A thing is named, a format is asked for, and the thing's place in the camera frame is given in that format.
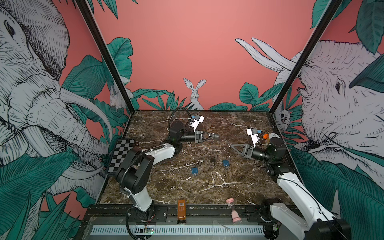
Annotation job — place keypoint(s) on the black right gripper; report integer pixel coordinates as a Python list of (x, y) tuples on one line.
[(249, 151)]

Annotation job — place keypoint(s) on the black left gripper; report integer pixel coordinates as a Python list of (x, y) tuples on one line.
[(198, 136)]

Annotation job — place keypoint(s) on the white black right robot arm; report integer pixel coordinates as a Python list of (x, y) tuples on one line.
[(314, 222)]

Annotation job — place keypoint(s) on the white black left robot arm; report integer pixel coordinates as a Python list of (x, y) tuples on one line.
[(134, 171)]

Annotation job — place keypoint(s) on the pink hourglass timer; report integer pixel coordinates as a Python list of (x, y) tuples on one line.
[(235, 216)]

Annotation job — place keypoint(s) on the orange rectangular device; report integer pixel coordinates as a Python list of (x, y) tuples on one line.
[(181, 212)]

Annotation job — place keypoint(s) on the black white checkerboard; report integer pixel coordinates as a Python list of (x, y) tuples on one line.
[(123, 146)]

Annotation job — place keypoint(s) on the white ventilated strip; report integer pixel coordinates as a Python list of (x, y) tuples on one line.
[(177, 230)]

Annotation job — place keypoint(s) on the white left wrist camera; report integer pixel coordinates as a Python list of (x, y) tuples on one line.
[(195, 120)]

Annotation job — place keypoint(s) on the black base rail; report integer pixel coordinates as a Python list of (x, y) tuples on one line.
[(163, 213)]

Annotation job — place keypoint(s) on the black corner frame post right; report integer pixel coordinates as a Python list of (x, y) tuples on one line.
[(324, 21)]

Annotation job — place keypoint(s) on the black corner frame post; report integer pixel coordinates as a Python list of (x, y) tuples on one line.
[(324, 21), (103, 48)]

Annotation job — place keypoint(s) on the black corner frame post left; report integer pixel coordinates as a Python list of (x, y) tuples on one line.
[(103, 48)]

